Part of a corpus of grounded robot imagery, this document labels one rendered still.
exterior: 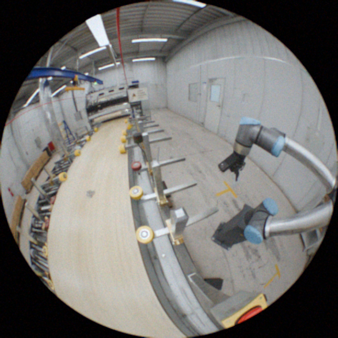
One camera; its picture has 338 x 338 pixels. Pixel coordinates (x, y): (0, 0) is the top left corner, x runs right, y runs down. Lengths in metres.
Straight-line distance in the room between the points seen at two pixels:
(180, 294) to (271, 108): 3.13
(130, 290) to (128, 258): 0.16
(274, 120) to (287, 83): 1.02
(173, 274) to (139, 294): 0.31
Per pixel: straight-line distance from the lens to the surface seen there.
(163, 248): 0.74
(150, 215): 0.81
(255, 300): 0.21
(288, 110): 2.74
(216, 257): 1.46
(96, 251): 0.58
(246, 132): 0.46
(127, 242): 0.50
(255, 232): 0.69
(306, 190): 2.86
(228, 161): 0.52
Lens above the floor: 1.36
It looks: 42 degrees down
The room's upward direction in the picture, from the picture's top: 3 degrees counter-clockwise
